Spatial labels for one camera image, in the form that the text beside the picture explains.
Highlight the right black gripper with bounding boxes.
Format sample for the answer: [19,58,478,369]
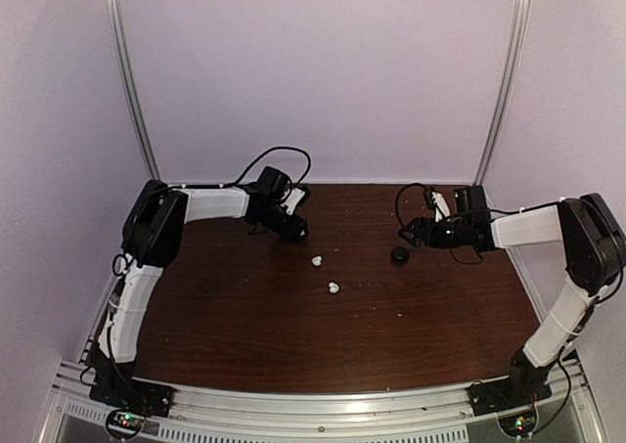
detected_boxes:
[399,216,471,248]

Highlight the black earbud charging case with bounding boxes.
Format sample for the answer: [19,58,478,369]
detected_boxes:
[390,246,411,265]

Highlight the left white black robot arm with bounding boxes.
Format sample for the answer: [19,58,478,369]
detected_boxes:
[88,166,310,408]

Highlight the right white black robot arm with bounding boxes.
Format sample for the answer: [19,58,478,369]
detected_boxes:
[398,184,625,406]

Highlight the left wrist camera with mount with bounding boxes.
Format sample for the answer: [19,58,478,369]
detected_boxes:
[280,184,310,216]

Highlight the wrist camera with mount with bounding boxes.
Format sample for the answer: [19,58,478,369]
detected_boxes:
[424,187,451,222]
[280,184,310,216]

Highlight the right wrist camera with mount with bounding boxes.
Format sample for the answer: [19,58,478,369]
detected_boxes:
[424,187,451,222]

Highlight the right black camera cable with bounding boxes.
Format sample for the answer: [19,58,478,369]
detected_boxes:
[393,182,431,232]

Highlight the black camera cable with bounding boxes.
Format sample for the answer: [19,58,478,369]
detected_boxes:
[393,182,431,232]
[214,146,313,190]

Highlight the left black camera cable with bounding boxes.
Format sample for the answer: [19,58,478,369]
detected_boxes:
[214,146,313,190]

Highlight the right aluminium frame post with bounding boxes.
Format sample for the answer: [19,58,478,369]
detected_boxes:
[473,0,532,185]

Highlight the aluminium frame post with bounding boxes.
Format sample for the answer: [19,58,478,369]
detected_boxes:
[106,0,160,179]
[473,0,532,185]

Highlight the front aluminium rail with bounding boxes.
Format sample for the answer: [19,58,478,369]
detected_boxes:
[34,358,608,442]

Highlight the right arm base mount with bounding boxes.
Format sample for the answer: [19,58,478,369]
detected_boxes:
[467,377,552,440]

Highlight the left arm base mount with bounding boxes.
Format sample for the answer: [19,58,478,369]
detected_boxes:
[89,379,174,441]

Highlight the left aluminium frame post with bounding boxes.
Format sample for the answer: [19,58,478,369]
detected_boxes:
[106,0,160,179]

